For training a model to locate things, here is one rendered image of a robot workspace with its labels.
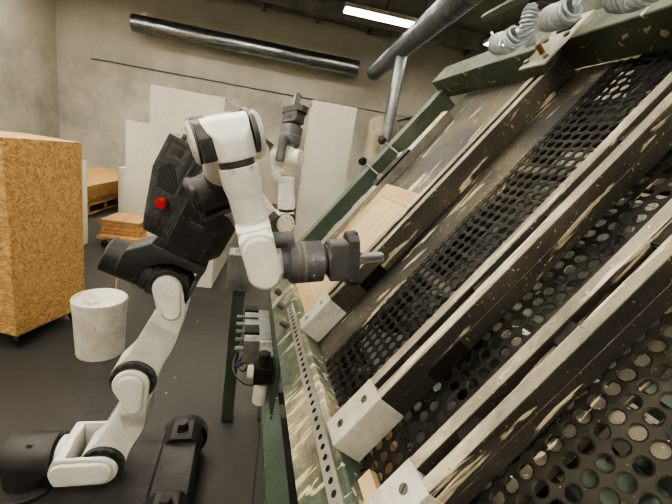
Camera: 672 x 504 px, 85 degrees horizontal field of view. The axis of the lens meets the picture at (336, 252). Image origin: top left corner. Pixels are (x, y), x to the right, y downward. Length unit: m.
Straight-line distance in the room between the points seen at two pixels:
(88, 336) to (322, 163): 3.41
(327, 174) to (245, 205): 4.32
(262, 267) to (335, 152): 4.34
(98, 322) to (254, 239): 1.99
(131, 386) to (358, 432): 0.86
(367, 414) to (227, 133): 0.56
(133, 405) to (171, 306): 0.37
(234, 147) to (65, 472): 1.29
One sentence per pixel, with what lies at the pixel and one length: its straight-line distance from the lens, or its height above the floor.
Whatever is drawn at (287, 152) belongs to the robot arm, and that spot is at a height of 1.41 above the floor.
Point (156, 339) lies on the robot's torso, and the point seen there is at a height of 0.77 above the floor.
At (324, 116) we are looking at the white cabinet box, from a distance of 4.99.
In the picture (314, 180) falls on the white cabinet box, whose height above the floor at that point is 1.06.
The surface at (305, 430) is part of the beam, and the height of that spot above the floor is 0.85.
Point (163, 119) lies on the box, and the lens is 3.61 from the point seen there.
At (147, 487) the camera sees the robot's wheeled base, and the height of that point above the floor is 0.17.
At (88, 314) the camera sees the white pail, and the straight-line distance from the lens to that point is 2.59.
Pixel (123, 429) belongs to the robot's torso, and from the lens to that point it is 1.58.
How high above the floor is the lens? 1.43
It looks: 15 degrees down
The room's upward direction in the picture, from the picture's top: 9 degrees clockwise
